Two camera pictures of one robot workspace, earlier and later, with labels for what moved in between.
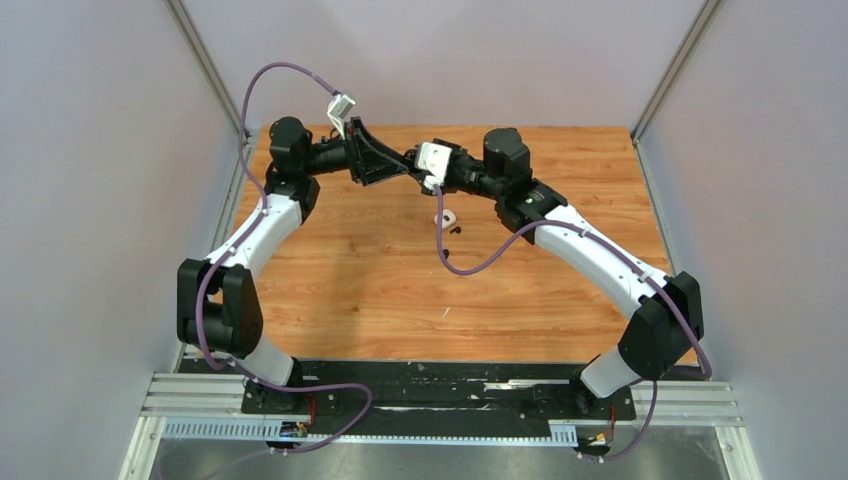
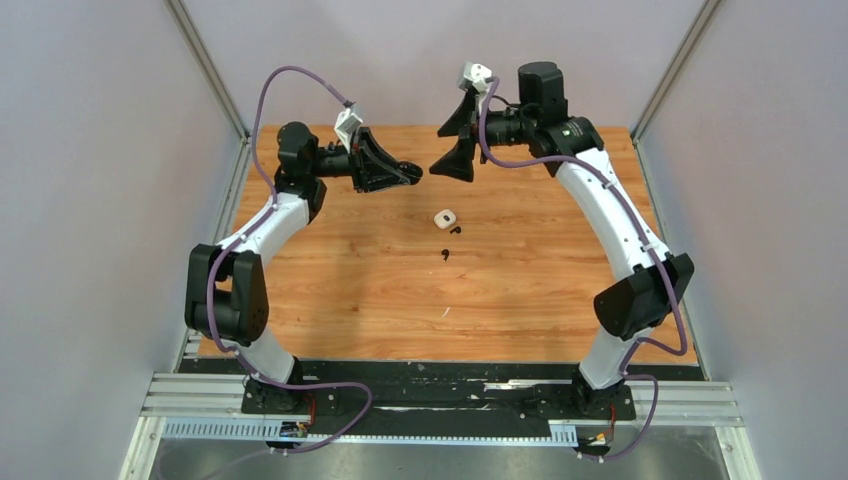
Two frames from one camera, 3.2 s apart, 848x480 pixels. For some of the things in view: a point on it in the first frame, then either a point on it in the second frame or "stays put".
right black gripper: x=445 y=186 → x=466 y=123
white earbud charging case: x=448 y=218 stays put
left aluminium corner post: x=181 y=14 stays put
